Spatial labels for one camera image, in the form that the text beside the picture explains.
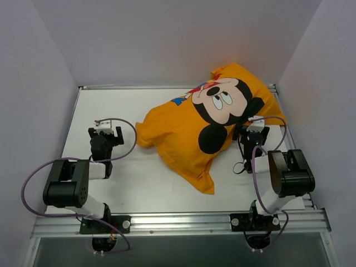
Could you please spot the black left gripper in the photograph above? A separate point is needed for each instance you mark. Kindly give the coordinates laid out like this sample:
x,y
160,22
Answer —
x,y
118,136

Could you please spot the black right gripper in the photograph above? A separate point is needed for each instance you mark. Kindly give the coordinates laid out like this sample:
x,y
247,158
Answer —
x,y
265,132

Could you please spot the yellow Mickey Mouse pillowcase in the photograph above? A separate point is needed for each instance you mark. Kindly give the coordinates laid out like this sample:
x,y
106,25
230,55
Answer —
x,y
189,131

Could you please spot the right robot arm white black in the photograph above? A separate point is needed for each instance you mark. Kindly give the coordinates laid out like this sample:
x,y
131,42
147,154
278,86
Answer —
x,y
290,174

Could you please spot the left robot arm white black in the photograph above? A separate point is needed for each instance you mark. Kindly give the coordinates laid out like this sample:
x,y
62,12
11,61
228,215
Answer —
x,y
68,181

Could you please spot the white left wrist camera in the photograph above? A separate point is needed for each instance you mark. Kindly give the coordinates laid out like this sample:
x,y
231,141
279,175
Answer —
x,y
103,126

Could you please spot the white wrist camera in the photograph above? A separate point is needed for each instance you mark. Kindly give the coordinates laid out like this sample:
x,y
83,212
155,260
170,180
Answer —
x,y
257,124
103,126

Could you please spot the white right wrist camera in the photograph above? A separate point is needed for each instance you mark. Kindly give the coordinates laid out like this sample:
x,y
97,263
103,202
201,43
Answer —
x,y
257,124

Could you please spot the aluminium back frame rail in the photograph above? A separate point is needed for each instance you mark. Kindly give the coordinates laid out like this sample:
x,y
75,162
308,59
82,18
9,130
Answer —
x,y
134,87

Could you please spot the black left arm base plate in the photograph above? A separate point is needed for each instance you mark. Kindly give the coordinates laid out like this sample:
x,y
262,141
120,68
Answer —
x,y
93,227

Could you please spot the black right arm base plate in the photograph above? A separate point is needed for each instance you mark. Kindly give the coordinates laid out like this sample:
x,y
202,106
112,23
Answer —
x,y
253,223

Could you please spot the aluminium front frame rail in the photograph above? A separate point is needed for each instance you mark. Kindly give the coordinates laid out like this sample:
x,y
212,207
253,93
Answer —
x,y
182,224

